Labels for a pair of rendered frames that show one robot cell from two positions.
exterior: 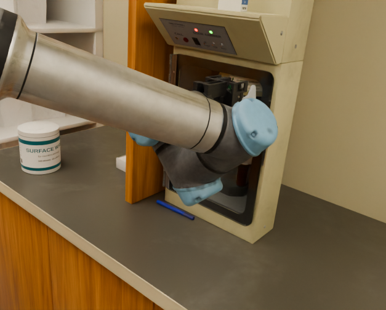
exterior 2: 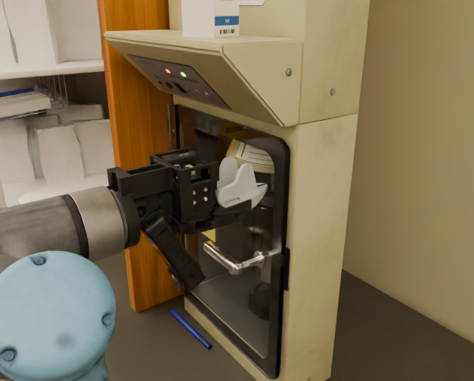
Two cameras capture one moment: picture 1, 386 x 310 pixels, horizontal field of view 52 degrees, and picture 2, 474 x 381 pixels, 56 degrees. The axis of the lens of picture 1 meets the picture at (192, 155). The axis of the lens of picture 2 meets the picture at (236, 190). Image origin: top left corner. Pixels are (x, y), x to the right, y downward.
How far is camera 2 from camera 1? 0.42 m
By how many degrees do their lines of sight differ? 14
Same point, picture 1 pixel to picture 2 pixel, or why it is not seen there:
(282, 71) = (305, 137)
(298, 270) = not seen: outside the picture
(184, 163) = not seen: hidden behind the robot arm
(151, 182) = (167, 281)
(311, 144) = (419, 233)
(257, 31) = (230, 72)
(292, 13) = (311, 35)
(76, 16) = not seen: hidden behind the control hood
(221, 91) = (159, 185)
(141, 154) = (144, 245)
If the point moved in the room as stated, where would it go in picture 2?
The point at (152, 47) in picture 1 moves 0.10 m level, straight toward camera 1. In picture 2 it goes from (145, 94) to (125, 105)
